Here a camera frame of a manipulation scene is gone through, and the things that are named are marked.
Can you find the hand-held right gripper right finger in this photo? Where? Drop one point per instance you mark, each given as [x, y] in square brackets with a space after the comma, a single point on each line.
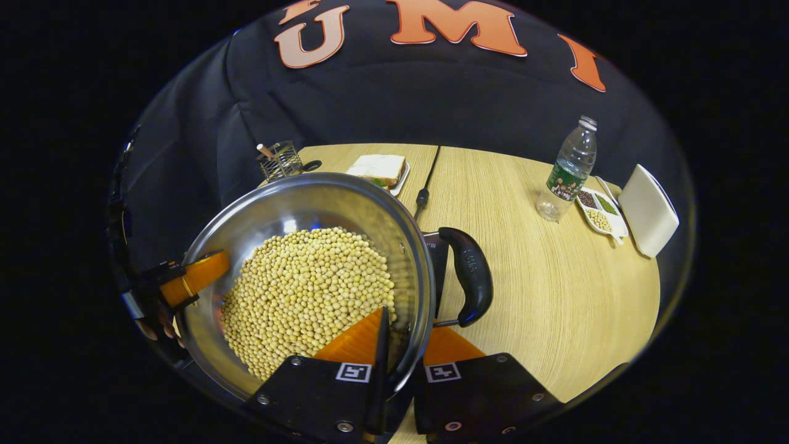
[481, 401]

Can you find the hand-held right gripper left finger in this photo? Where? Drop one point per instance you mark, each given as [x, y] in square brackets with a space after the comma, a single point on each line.
[381, 370]

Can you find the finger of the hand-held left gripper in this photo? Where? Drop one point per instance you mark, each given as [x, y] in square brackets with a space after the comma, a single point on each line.
[197, 277]

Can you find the pile of yellow soybeans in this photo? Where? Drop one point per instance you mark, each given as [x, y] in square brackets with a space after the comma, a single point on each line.
[296, 290]

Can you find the small black object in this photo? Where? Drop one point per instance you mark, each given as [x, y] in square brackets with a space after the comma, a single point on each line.
[312, 165]

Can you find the small white plate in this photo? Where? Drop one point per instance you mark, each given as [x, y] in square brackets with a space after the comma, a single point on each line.
[402, 182]

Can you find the sandwich with lettuce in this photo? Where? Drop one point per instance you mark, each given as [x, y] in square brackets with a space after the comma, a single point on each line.
[376, 166]

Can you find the white divided bean dish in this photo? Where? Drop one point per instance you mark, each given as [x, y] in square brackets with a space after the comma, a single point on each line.
[601, 216]

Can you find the clear plastic water bottle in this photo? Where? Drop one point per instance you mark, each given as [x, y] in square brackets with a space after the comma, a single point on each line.
[570, 172]

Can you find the white toaster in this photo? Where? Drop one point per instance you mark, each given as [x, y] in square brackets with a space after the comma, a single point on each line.
[647, 209]

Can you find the black backdrop cloth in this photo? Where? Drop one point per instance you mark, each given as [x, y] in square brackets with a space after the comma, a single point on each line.
[400, 98]

